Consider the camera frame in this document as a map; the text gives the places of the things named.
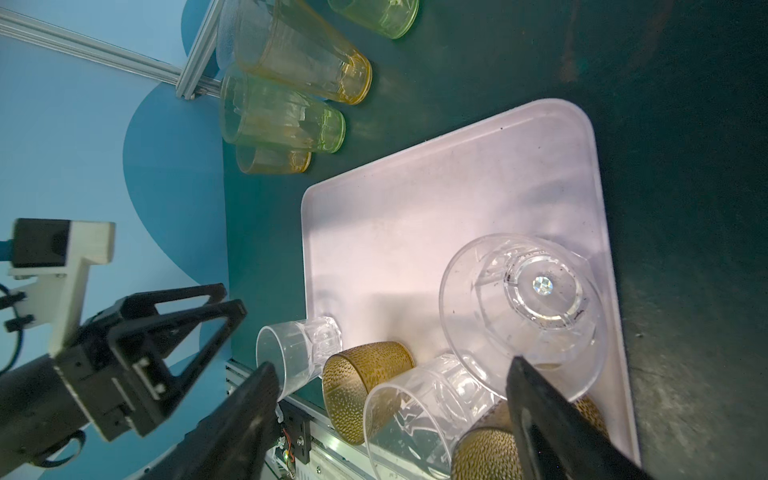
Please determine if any tall green glass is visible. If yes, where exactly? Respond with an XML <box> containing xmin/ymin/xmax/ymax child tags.
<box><xmin>219</xmin><ymin>65</ymin><xmax>346</xmax><ymax>154</ymax></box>

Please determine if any tall clear bluish glass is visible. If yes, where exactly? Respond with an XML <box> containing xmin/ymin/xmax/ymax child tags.
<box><xmin>215</xmin><ymin>0</ymin><xmax>239</xmax><ymax>72</ymax></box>

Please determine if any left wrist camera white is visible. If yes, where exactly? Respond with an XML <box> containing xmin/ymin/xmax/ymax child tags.
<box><xmin>9</xmin><ymin>218</ymin><xmax>116</xmax><ymax>357</ymax></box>

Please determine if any orange short glass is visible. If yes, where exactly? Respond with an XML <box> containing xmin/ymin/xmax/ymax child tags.
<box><xmin>235</xmin><ymin>145</ymin><xmax>312</xmax><ymax>175</ymax></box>

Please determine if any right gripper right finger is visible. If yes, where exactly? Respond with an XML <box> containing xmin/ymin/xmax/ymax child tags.
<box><xmin>506</xmin><ymin>356</ymin><xmax>650</xmax><ymax>479</ymax></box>

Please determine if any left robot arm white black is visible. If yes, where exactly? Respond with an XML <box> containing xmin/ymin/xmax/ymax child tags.
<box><xmin>1</xmin><ymin>284</ymin><xmax>247</xmax><ymax>474</ymax></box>

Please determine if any tall orange glass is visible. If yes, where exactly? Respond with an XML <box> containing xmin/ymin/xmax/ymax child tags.
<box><xmin>234</xmin><ymin>1</ymin><xmax>373</xmax><ymax>105</ymax></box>

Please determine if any aluminium frame left post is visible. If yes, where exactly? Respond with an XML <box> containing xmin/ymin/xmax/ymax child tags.
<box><xmin>175</xmin><ymin>0</ymin><xmax>225</xmax><ymax>100</ymax></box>

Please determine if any pink rectangular tray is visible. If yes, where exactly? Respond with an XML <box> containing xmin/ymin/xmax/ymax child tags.
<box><xmin>301</xmin><ymin>99</ymin><xmax>640</xmax><ymax>459</ymax></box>

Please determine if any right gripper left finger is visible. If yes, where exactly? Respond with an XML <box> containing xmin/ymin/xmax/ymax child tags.
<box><xmin>143</xmin><ymin>363</ymin><xmax>279</xmax><ymax>480</ymax></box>

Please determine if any small green glass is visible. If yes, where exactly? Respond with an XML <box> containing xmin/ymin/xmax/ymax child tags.
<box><xmin>327</xmin><ymin>0</ymin><xmax>420</xmax><ymax>40</ymax></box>

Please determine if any dark amber textured glass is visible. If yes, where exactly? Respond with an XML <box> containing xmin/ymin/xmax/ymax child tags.
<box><xmin>451</xmin><ymin>392</ymin><xmax>609</xmax><ymax>479</ymax></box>
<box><xmin>321</xmin><ymin>341</ymin><xmax>414</xmax><ymax>445</ymax></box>

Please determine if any aluminium frame back bar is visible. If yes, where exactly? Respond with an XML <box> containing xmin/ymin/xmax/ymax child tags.
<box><xmin>1</xmin><ymin>8</ymin><xmax>221</xmax><ymax>98</ymax></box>

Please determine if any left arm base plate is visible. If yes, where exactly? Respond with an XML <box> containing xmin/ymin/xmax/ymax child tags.
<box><xmin>278</xmin><ymin>400</ymin><xmax>312</xmax><ymax>464</ymax></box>

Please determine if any clear faceted glass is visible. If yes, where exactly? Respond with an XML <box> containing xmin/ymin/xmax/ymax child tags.
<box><xmin>255</xmin><ymin>316</ymin><xmax>343</xmax><ymax>401</ymax></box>
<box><xmin>439</xmin><ymin>234</ymin><xmax>607</xmax><ymax>401</ymax></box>
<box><xmin>363</xmin><ymin>354</ymin><xmax>500</xmax><ymax>479</ymax></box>

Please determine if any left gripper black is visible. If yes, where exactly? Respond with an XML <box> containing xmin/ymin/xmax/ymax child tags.
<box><xmin>54</xmin><ymin>283</ymin><xmax>247</xmax><ymax>441</ymax></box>

